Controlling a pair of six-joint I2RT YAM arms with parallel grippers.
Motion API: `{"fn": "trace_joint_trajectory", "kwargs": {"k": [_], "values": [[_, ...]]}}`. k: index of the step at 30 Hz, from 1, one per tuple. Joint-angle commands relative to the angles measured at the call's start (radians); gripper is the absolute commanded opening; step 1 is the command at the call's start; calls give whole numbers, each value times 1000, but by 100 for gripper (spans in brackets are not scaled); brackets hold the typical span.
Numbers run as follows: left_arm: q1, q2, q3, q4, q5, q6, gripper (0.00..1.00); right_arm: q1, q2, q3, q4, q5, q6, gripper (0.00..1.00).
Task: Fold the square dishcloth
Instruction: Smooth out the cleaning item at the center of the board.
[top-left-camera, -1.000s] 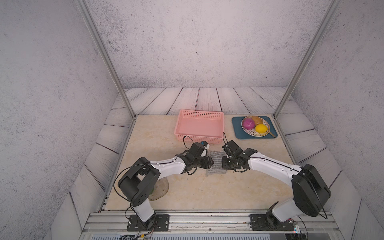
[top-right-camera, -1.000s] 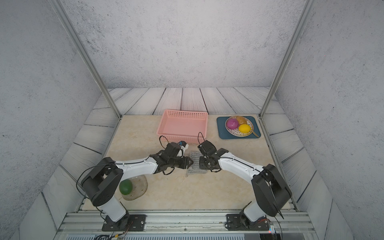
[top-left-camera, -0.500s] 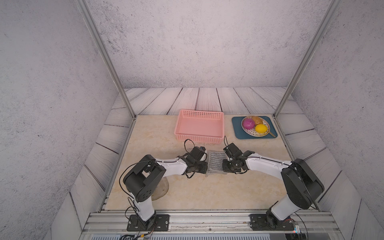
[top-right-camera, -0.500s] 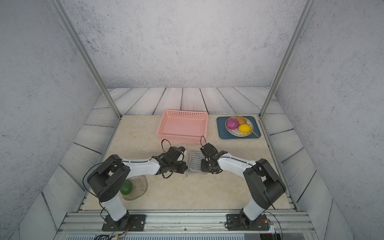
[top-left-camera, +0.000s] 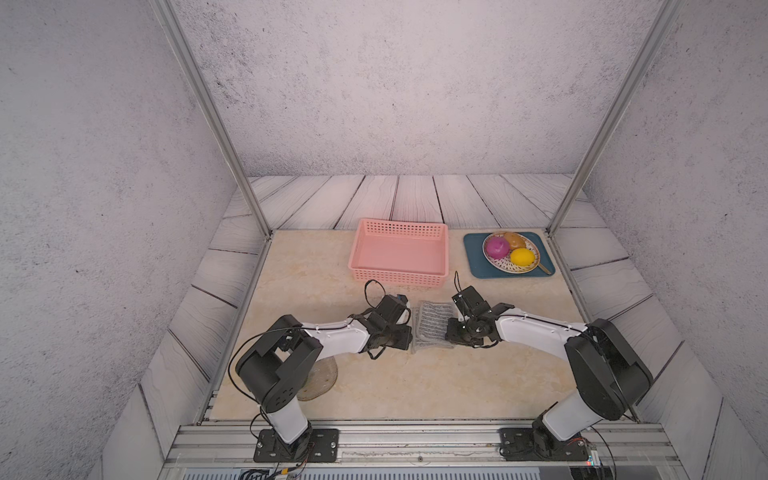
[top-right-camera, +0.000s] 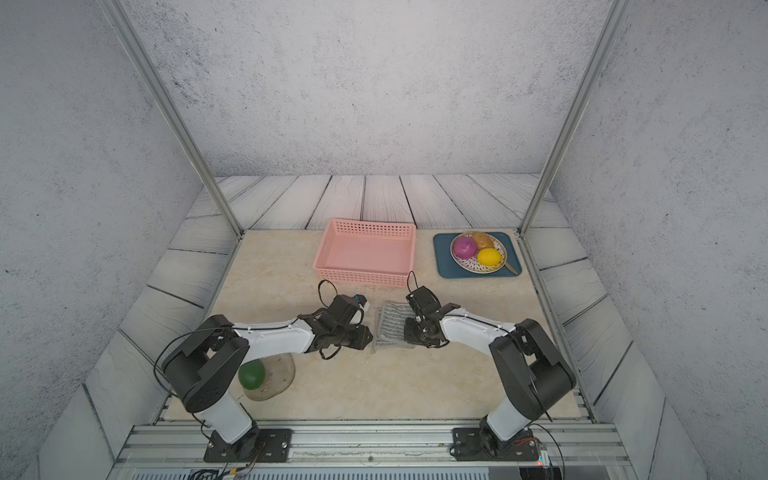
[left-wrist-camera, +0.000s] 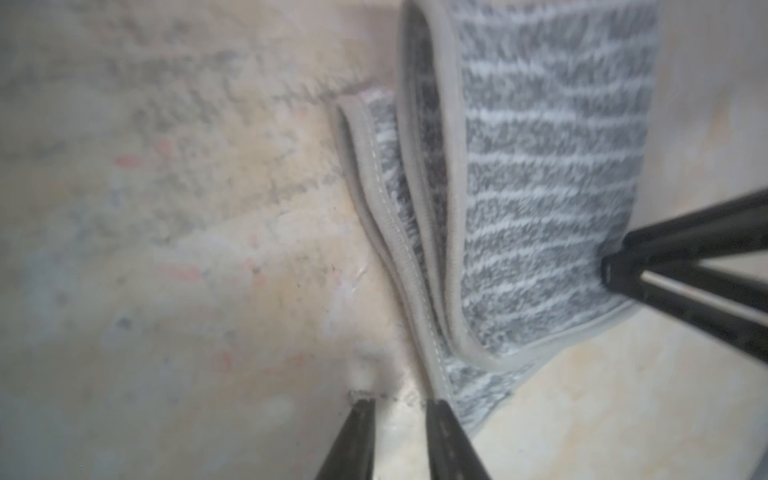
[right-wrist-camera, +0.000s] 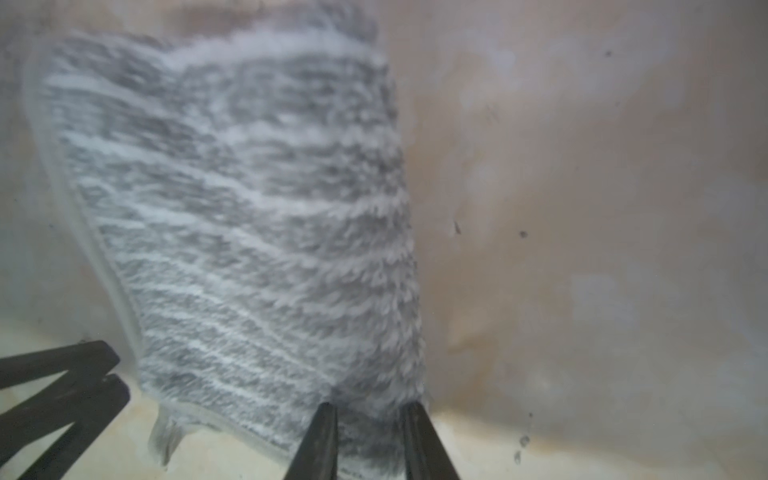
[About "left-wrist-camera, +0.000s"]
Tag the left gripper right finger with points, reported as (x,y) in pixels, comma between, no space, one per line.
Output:
(450,452)

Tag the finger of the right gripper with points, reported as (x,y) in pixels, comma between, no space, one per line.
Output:
(698,296)
(737,226)

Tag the grey striped dishcloth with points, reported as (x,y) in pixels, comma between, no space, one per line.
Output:
(496,173)

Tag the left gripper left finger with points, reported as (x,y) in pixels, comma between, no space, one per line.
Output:
(352,454)

